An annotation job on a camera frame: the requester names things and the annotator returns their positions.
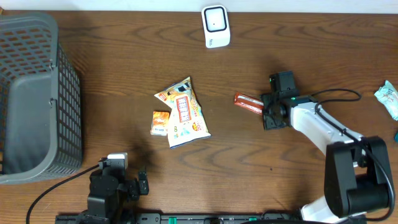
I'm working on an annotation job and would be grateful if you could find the red orange chocolate bar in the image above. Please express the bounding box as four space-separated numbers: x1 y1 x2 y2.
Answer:
234 92 264 115

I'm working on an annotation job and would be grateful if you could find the small orange snack packet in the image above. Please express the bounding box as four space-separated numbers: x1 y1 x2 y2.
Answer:
150 111 170 136

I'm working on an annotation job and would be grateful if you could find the yellow white chips bag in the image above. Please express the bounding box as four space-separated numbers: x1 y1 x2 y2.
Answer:
154 77 211 149

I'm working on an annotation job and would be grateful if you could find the pale green wipes pack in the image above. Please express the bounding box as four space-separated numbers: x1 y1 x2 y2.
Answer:
374 80 398 121

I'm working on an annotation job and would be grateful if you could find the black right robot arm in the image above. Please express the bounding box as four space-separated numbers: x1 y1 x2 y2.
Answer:
261 71 396 223

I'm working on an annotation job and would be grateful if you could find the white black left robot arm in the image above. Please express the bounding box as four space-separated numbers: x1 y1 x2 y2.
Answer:
77 159 149 224

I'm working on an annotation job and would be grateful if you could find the white barcode scanner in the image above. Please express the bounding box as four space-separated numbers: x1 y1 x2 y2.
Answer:
201 5 231 49

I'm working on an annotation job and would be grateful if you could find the grey plastic mesh basket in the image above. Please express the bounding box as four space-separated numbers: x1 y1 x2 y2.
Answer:
1 12 83 185

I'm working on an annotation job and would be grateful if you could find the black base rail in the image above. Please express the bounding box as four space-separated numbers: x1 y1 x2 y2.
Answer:
55 211 368 224

